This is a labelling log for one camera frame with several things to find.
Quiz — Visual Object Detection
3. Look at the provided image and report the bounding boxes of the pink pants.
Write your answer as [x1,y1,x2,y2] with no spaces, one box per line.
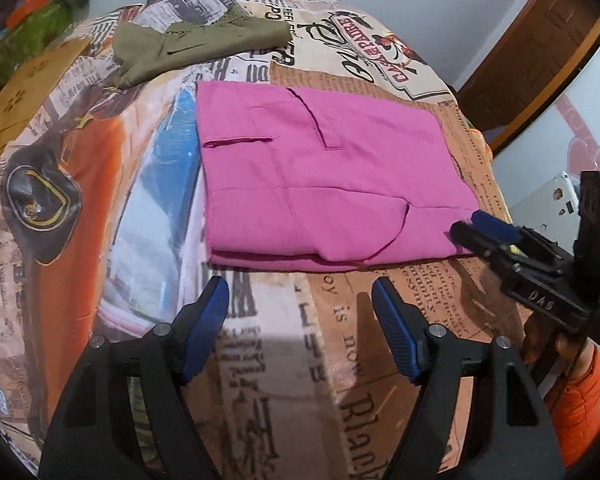
[196,81,478,272]

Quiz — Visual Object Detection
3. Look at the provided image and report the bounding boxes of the orange sleeve forearm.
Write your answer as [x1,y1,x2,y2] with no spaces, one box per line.
[545,344,600,469]

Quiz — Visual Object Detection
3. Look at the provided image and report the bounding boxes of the right hand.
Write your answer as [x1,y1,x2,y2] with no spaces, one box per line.
[521,312,592,367]

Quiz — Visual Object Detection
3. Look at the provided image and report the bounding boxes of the white appliance with stickers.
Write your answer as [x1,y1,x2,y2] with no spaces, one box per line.
[510,172,580,254]

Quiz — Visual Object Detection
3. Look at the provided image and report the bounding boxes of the newspaper print bedspread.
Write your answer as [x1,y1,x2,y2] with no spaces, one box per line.
[0,0,524,479]

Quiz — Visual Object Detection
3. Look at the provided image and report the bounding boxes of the brown wooden door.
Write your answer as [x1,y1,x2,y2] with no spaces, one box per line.
[458,0,600,152]

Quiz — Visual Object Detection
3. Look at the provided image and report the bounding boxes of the brown cardboard piece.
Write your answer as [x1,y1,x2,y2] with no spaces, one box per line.
[0,38,91,155]

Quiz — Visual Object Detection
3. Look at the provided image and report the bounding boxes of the olive green pants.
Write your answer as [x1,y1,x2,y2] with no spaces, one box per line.
[112,6,291,89]

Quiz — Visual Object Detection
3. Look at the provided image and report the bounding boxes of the green patterned box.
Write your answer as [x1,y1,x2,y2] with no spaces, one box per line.
[0,0,72,90]

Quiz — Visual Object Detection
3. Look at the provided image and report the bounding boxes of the orange box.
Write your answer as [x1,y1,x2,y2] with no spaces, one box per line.
[6,0,50,30]

